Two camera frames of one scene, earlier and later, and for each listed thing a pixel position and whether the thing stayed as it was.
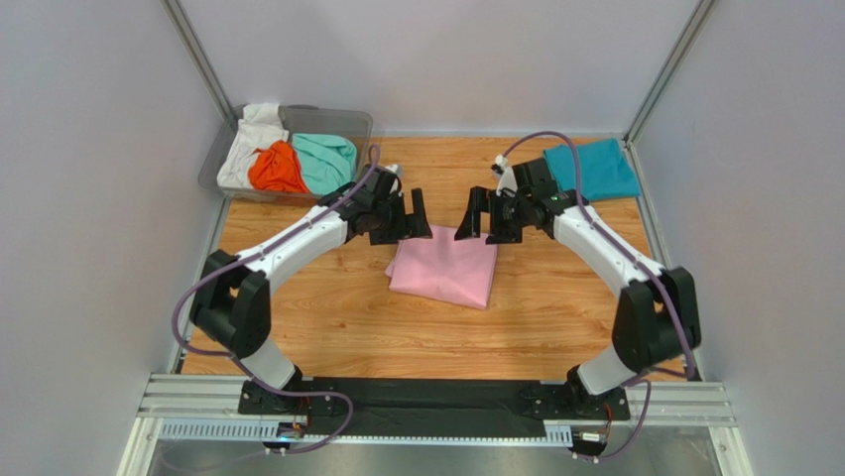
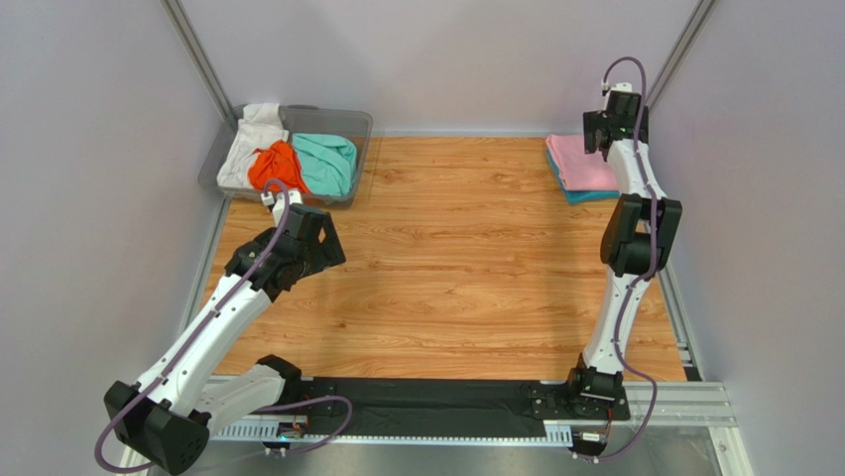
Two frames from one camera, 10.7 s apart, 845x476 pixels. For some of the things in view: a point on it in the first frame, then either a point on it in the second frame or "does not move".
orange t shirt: [277, 168] does not move
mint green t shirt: [326, 162] does not move
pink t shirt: [441, 268] → [581, 171]
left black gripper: [410, 225] → [329, 251]
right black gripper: [496, 219] → [606, 140]
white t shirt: [261, 125] does not move
